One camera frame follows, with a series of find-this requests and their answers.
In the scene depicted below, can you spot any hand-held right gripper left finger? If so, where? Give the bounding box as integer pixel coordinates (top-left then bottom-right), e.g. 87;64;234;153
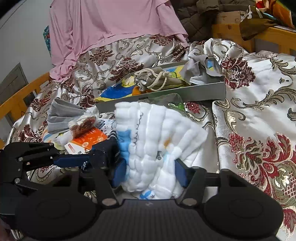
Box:
54;159;127;208

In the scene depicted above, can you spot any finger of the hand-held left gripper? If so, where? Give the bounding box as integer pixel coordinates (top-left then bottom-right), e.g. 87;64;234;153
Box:
13;177;39;192
4;142;90;171

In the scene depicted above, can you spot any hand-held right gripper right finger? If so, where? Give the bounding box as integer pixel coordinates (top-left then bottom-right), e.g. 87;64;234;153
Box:
174;159;246;207

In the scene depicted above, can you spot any white quilted cloth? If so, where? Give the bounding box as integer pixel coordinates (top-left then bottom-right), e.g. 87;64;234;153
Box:
114;100;208;201

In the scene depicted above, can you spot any grey face mask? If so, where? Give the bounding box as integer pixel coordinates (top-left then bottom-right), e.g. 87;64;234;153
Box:
47;98;93;134

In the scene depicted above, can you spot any grey metal tray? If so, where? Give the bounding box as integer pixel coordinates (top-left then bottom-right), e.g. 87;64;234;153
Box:
95;57;226;114

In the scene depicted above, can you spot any grey drawstring pouch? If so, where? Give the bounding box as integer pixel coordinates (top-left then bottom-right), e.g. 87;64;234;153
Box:
133;68;186;92

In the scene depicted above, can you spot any grey cloth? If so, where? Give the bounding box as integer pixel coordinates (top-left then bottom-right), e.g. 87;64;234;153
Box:
184;55;225;86

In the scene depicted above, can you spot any orange white packet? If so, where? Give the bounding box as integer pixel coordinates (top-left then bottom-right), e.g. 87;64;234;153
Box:
64;128;108;155

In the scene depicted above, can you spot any wrapped brown pastry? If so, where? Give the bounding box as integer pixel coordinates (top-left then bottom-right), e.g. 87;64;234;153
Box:
68;114;97;139

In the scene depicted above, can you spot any white blue plastic packet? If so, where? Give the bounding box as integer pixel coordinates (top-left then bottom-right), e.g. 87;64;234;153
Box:
94;118;117;136

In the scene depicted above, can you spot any glass jar of green stars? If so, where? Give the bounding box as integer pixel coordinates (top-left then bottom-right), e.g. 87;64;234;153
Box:
136;93;187;113

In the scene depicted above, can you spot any striped colourful cloth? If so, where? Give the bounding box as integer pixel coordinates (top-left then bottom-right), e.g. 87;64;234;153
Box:
95;66;188;103

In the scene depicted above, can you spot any grey door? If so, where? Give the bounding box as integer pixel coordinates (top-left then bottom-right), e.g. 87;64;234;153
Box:
0;62;30;103

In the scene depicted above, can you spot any floral satin blanket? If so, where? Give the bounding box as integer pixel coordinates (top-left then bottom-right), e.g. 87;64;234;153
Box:
5;34;296;241

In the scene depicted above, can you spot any light blue face mask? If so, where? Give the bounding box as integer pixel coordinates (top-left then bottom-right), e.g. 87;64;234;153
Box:
190;77;210;86

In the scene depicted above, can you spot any pink sheet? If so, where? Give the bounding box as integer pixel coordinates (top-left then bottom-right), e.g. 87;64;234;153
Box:
49;0;189;82

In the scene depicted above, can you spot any brown puffer jacket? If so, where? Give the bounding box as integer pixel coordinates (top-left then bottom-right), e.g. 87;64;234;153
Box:
177;0;232;43

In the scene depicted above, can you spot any cardboard box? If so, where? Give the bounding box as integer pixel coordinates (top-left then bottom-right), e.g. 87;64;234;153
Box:
217;10;246;25

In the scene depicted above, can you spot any wooden bed rail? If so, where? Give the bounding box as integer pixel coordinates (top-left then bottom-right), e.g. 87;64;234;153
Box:
0;72;51;149
212;11;296;56

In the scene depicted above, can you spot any wall poster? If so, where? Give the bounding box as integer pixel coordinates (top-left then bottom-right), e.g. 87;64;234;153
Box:
43;25;51;57

